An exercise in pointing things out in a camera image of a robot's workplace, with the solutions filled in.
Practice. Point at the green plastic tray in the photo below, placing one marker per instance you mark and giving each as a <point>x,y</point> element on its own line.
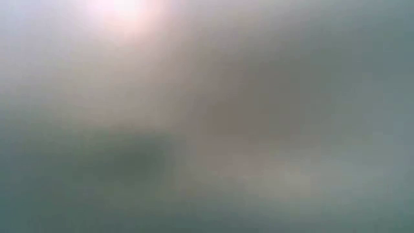
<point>207,194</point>

